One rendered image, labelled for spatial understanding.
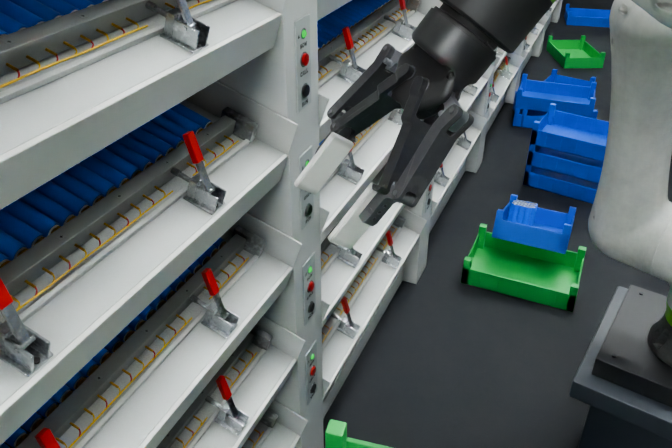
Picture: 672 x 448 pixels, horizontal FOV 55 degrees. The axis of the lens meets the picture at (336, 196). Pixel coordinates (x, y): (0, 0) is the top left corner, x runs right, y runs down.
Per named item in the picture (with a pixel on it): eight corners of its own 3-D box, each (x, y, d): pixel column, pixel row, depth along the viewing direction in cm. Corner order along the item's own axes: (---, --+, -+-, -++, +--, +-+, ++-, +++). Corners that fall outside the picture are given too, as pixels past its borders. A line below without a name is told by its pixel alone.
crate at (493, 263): (581, 269, 185) (586, 246, 181) (572, 312, 169) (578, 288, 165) (477, 244, 195) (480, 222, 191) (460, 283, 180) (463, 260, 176)
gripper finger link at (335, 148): (334, 134, 65) (331, 130, 66) (295, 187, 67) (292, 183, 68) (355, 145, 67) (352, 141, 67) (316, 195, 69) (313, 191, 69)
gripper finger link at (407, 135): (438, 92, 61) (450, 93, 60) (397, 202, 61) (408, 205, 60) (413, 75, 59) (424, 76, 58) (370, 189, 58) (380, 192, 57)
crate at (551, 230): (506, 217, 208) (511, 193, 207) (571, 232, 201) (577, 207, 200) (491, 237, 181) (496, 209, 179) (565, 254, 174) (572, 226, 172)
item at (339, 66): (429, 38, 144) (454, -20, 136) (310, 151, 97) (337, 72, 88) (351, 0, 147) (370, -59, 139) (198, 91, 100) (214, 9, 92)
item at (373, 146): (423, 116, 154) (446, 66, 145) (313, 253, 106) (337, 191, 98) (350, 78, 157) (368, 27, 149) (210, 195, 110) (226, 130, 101)
